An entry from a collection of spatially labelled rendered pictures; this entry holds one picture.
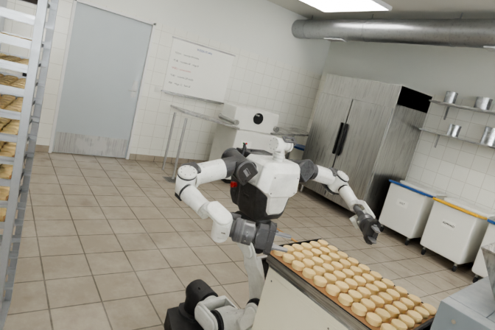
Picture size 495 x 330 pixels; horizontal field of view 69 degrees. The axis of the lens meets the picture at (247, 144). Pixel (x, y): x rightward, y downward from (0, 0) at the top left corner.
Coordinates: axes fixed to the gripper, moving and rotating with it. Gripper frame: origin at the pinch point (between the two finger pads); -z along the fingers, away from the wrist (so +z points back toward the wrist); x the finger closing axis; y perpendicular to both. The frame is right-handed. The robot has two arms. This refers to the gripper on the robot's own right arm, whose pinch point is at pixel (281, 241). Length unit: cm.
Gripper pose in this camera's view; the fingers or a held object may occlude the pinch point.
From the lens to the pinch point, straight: 139.4
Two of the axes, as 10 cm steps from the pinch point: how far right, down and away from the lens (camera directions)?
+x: 2.5, -9.6, -1.6
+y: 0.8, -1.5, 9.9
